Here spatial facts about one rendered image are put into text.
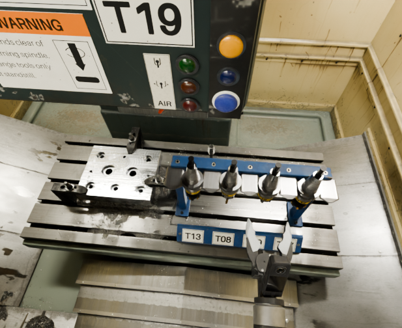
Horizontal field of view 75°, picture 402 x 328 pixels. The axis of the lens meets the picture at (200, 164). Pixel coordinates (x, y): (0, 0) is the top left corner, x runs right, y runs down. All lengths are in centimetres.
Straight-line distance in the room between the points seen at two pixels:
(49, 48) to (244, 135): 143
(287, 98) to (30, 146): 153
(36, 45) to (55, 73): 4
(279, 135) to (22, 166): 147
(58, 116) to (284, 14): 149
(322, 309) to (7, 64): 119
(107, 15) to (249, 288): 104
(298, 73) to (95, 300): 151
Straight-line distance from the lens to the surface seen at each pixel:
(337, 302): 124
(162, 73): 34
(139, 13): 30
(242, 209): 108
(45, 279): 146
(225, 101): 35
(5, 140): 175
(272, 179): 72
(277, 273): 66
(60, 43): 36
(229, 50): 30
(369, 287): 125
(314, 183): 75
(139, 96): 38
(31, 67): 41
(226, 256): 101
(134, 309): 118
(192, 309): 113
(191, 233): 99
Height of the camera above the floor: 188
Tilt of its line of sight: 57 degrees down
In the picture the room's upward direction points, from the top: 1 degrees counter-clockwise
